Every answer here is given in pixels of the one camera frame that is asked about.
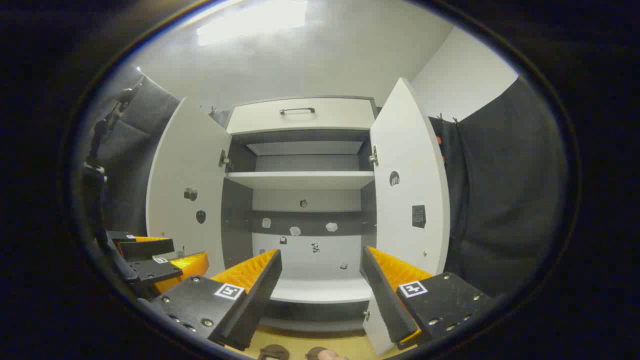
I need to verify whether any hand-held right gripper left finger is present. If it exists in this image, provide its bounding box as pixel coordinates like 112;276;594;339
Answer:
150;248;283;352

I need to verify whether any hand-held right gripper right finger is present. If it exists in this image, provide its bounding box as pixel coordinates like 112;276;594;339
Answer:
360;245;498;351

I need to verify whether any white shoe cabinet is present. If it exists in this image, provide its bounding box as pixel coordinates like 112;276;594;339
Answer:
145;77;451;357

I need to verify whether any white cabinet door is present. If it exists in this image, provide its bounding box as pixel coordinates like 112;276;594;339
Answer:
362;77;451;357
146;97;233;278

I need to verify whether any white cabinet shelf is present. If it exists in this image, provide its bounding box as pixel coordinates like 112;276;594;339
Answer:
225;171;376;190

